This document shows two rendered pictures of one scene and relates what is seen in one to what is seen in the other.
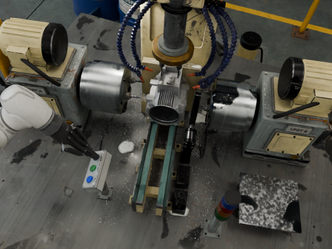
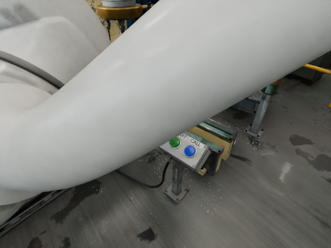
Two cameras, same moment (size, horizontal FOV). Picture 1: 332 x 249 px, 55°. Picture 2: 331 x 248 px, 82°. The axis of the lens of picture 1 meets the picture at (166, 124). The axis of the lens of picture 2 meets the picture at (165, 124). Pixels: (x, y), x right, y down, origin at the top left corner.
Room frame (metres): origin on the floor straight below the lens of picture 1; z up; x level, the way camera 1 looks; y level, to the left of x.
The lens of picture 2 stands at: (0.33, 0.61, 1.43)
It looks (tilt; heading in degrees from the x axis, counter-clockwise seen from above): 38 degrees down; 307
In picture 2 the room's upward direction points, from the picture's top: straight up
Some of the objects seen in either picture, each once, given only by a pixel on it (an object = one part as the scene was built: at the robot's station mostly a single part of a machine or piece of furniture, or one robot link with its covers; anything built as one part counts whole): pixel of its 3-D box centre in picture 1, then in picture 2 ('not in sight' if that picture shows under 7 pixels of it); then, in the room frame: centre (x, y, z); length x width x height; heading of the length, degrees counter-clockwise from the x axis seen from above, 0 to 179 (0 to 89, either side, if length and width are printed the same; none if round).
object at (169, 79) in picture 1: (169, 81); not in sight; (1.01, 0.00, 1.11); 0.12 x 0.11 x 0.07; 175
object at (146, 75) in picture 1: (171, 81); not in sight; (1.13, -0.01, 0.97); 0.30 x 0.11 x 0.34; 86
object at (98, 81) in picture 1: (98, 85); not in sight; (1.00, 0.36, 1.04); 0.37 x 0.25 x 0.25; 86
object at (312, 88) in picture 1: (307, 106); not in sight; (0.89, -0.63, 1.16); 0.33 x 0.26 x 0.42; 86
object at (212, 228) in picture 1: (221, 215); (267, 95); (0.41, -0.26, 1.01); 0.08 x 0.08 x 0.42; 86
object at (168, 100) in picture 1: (167, 99); not in sight; (0.97, 0.00, 1.02); 0.20 x 0.19 x 0.19; 175
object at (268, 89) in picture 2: (223, 211); (270, 86); (0.41, -0.26, 1.05); 0.06 x 0.06 x 0.04
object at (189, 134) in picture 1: (198, 118); not in sight; (0.94, -0.17, 0.92); 0.45 x 0.13 x 0.24; 176
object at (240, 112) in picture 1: (234, 105); not in sight; (0.95, -0.33, 1.04); 0.41 x 0.25 x 0.25; 86
